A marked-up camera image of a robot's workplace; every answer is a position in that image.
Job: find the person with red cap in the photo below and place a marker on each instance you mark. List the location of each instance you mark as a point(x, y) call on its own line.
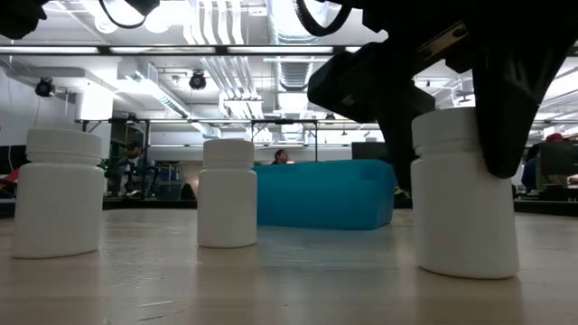
point(530, 171)

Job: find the silver ventilation duct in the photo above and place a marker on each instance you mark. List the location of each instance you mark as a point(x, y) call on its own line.
point(295, 77)

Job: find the blue fabric basket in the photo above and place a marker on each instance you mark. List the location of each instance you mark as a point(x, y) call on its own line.
point(320, 194)

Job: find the black flat monitor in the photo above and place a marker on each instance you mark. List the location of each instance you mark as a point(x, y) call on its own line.
point(560, 158)
point(11, 160)
point(368, 151)

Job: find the large white pill bottle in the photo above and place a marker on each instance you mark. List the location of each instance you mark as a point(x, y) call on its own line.
point(58, 203)
point(460, 216)

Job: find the black ceiling camera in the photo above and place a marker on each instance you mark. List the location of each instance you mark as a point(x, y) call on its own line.
point(197, 81)
point(43, 87)

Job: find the red object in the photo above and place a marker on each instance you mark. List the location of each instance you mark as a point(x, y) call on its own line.
point(11, 177)

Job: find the black overhead frame bar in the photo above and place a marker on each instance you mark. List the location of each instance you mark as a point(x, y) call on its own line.
point(221, 50)

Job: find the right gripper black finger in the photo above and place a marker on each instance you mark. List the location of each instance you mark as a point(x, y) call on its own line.
point(375, 86)
point(510, 113)

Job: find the black metal frame stand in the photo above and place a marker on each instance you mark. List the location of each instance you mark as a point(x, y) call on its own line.
point(283, 121)

